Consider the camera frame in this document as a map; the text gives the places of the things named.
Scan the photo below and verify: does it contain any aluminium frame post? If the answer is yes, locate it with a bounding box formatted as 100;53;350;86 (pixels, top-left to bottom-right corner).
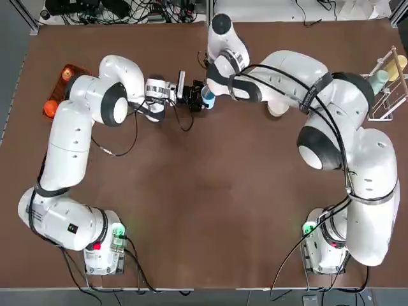
205;0;217;29

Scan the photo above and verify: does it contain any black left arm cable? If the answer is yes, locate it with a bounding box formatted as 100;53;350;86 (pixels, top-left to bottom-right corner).
92;95;205;157

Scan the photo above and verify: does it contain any orange fruit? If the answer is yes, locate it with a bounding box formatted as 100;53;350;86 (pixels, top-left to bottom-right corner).
43;100;59;117

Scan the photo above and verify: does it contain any blue cup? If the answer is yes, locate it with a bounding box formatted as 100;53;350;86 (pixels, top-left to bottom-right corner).
200;85;218;110

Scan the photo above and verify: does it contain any white bowl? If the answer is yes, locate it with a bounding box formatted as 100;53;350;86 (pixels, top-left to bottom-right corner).
266;98;290;117

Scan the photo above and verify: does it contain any yellow cup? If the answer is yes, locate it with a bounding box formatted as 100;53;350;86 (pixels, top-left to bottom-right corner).
384;54;408;81

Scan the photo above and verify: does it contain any brown wicker basket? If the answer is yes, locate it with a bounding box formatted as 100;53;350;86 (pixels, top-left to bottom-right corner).
42;62;94;121

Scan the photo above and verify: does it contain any clear plastic bag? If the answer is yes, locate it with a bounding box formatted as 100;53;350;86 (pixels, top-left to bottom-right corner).
337;0;393;20

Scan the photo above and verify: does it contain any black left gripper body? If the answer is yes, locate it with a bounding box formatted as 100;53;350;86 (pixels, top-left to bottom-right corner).
182;84;204;113

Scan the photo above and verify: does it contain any pale green cup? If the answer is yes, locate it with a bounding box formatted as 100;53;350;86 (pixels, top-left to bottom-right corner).
368;69;390;95

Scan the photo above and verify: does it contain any white wire cup rack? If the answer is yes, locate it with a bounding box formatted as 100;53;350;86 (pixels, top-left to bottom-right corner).
360;46;408;122

